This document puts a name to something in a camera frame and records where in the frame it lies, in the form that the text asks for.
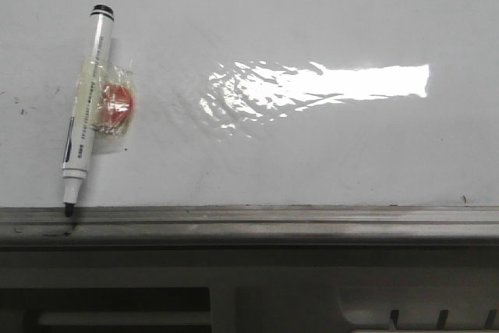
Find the red round magnet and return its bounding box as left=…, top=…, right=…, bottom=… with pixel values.
left=100, top=83, right=133, bottom=123

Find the white black-tip whiteboard marker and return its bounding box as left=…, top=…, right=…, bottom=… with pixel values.
left=62, top=4, right=115, bottom=218

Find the white whiteboard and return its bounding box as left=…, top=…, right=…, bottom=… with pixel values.
left=1, top=0, right=498, bottom=207

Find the grey plastic housing below board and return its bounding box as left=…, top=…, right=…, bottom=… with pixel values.
left=1, top=246, right=498, bottom=332

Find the grey aluminium whiteboard frame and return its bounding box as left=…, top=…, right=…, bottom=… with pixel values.
left=1, top=205, right=498, bottom=247

